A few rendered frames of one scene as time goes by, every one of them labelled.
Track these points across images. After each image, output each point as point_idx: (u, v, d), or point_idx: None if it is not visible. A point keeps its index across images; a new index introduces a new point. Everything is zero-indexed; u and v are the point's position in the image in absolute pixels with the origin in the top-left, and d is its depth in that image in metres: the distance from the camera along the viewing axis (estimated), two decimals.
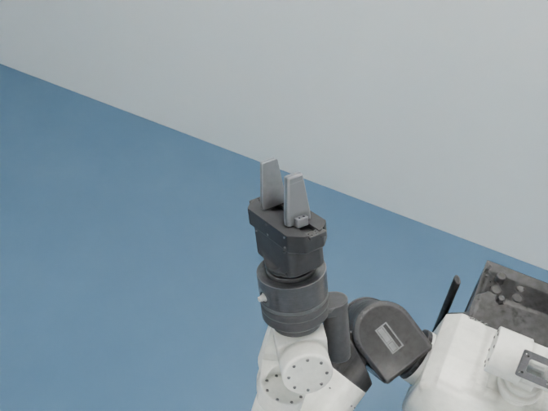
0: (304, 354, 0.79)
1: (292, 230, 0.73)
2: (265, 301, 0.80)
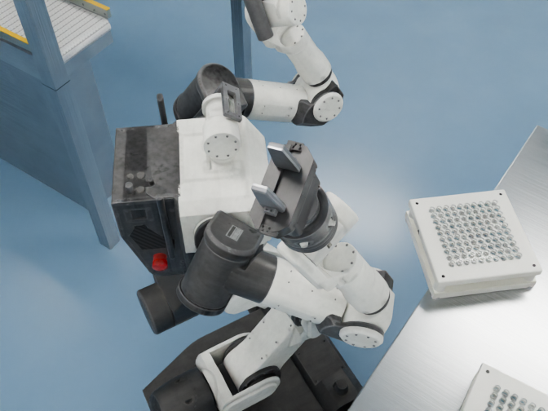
0: (338, 199, 0.95)
1: (302, 161, 0.80)
2: (331, 220, 0.88)
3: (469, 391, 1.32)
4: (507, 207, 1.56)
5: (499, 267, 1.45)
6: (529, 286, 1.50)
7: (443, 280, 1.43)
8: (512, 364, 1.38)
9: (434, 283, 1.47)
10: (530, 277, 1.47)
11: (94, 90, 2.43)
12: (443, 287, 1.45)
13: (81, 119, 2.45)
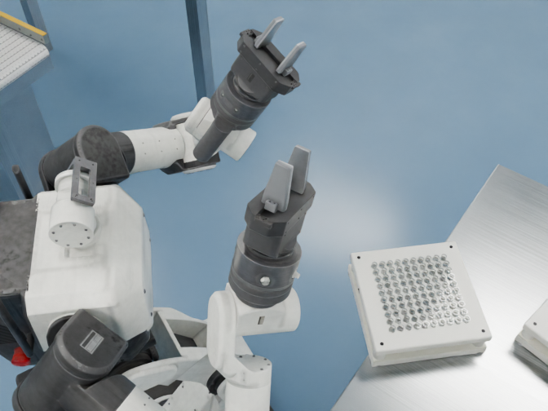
0: (295, 293, 0.92)
1: (305, 190, 0.84)
2: (294, 275, 0.86)
3: None
4: (457, 262, 1.42)
5: (444, 333, 1.31)
6: (479, 352, 1.36)
7: (381, 348, 1.29)
8: None
9: (373, 350, 1.33)
10: (479, 343, 1.33)
11: (37, 117, 2.29)
12: (382, 355, 1.31)
13: (25, 148, 2.31)
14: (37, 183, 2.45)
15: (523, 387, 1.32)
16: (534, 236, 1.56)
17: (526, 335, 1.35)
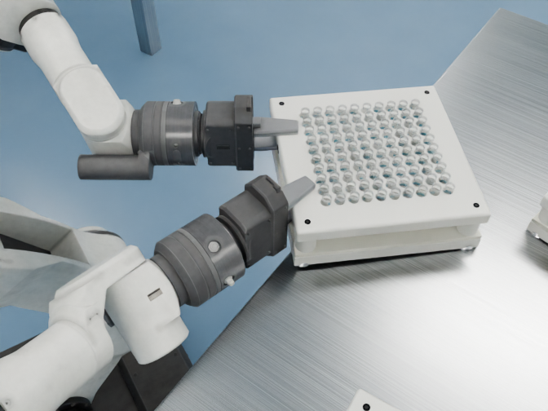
0: (187, 329, 0.74)
1: None
2: (226, 283, 0.74)
3: None
4: (436, 112, 0.90)
5: (413, 209, 0.79)
6: (469, 245, 0.84)
7: (306, 228, 0.77)
8: (428, 390, 0.72)
9: None
10: (470, 228, 0.81)
11: None
12: (308, 243, 0.79)
13: None
14: None
15: (541, 299, 0.80)
16: None
17: (546, 218, 0.83)
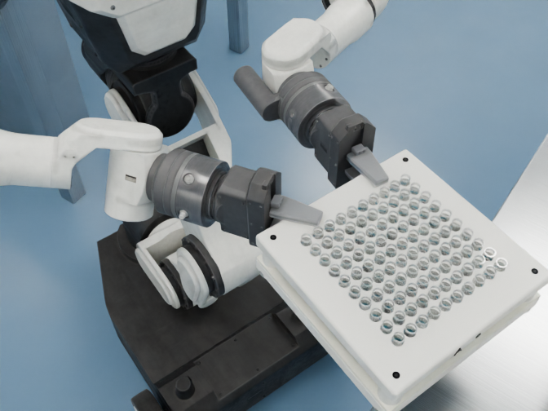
0: (149, 218, 0.86)
1: None
2: (181, 214, 0.80)
3: None
4: (509, 291, 0.71)
5: (347, 316, 0.69)
6: (377, 410, 0.70)
7: (264, 240, 0.76)
8: None
9: None
10: (380, 391, 0.67)
11: (49, 1, 1.96)
12: (264, 255, 0.78)
13: (34, 37, 1.97)
14: (48, 86, 2.11)
15: None
16: None
17: None
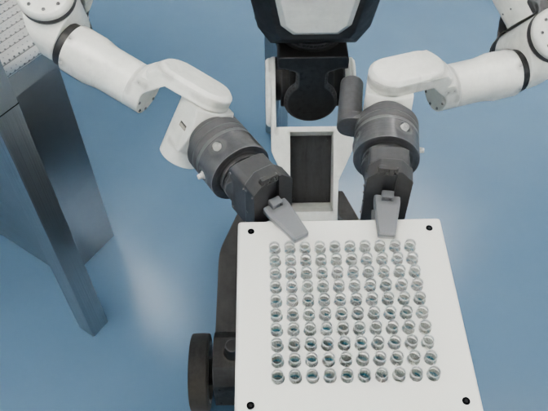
0: (191, 168, 0.92)
1: None
2: (201, 175, 0.84)
3: None
4: (422, 402, 0.63)
5: (254, 332, 0.68)
6: None
7: (242, 229, 0.77)
8: None
9: None
10: None
11: (67, 112, 1.64)
12: None
13: (50, 154, 1.66)
14: (64, 202, 1.80)
15: None
16: None
17: None
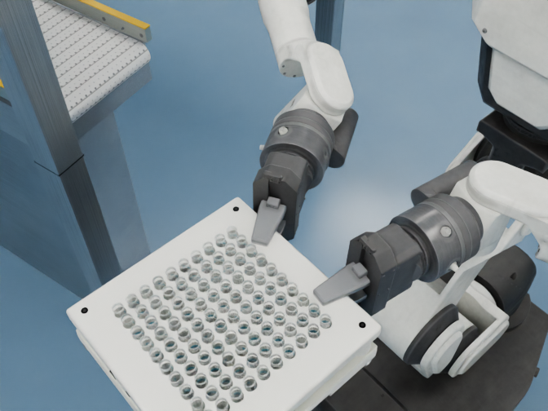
0: None
1: None
2: None
3: None
4: None
5: (147, 271, 0.73)
6: None
7: (232, 202, 0.79)
8: None
9: None
10: None
11: (117, 150, 1.56)
12: None
13: (99, 195, 1.57)
14: None
15: None
16: None
17: None
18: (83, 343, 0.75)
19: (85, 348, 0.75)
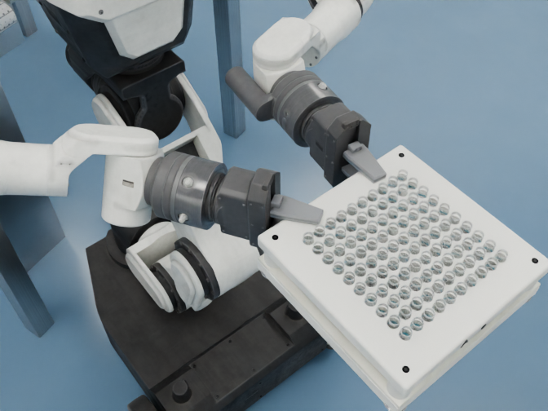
0: (148, 223, 0.85)
1: None
2: (181, 218, 0.80)
3: None
4: (510, 281, 0.72)
5: (354, 313, 0.70)
6: (387, 405, 0.70)
7: (267, 240, 0.76)
8: None
9: None
10: (390, 386, 0.68)
11: (6, 112, 1.64)
12: (267, 255, 0.78)
13: None
14: (8, 203, 1.79)
15: None
16: None
17: None
18: (403, 408, 0.70)
19: (404, 409, 0.70)
